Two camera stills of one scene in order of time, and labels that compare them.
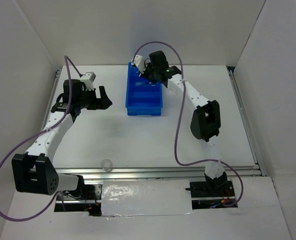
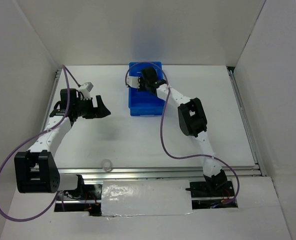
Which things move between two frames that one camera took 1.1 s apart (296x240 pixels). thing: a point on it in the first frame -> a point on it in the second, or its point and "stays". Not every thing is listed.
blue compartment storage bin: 143,97 stays
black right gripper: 148,65 -> 141,79
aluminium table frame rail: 258,170 stays
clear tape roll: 106,165 stays
